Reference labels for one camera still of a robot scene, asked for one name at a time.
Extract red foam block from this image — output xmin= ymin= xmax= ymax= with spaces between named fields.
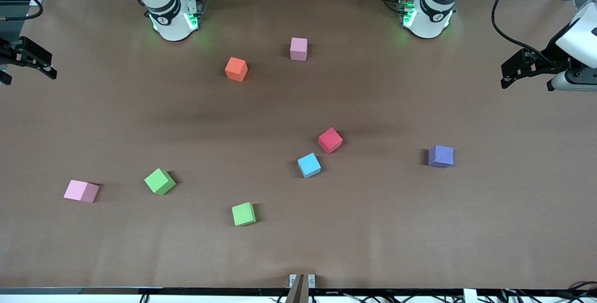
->
xmin=318 ymin=127 xmax=343 ymax=154

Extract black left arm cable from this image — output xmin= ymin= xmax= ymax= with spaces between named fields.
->
xmin=491 ymin=0 xmax=555 ymax=59

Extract grey metal bracket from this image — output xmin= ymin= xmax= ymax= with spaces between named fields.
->
xmin=289 ymin=274 xmax=316 ymax=289

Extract pink foam block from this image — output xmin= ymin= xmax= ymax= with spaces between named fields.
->
xmin=63 ymin=179 xmax=100 ymax=203
xmin=290 ymin=37 xmax=308 ymax=62

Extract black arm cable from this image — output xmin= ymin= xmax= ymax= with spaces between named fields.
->
xmin=0 ymin=0 xmax=44 ymax=22
xmin=491 ymin=0 xmax=555 ymax=59

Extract black cable bundle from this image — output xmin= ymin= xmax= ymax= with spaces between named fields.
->
xmin=501 ymin=282 xmax=597 ymax=303

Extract green foam block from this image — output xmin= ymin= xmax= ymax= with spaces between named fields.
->
xmin=231 ymin=202 xmax=257 ymax=227
xmin=144 ymin=168 xmax=177 ymax=196

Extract blue foam block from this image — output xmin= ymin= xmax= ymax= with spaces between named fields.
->
xmin=298 ymin=152 xmax=322 ymax=179

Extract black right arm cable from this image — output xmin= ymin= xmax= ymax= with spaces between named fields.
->
xmin=0 ymin=0 xmax=44 ymax=22

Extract orange foam block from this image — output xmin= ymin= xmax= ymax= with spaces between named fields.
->
xmin=225 ymin=57 xmax=249 ymax=83

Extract brown camera pole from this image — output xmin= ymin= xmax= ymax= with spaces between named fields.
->
xmin=285 ymin=274 xmax=309 ymax=303

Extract brown table cover sheet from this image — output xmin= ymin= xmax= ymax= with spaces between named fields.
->
xmin=0 ymin=0 xmax=597 ymax=290

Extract purple foam block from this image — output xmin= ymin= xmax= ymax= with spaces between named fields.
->
xmin=428 ymin=145 xmax=454 ymax=169

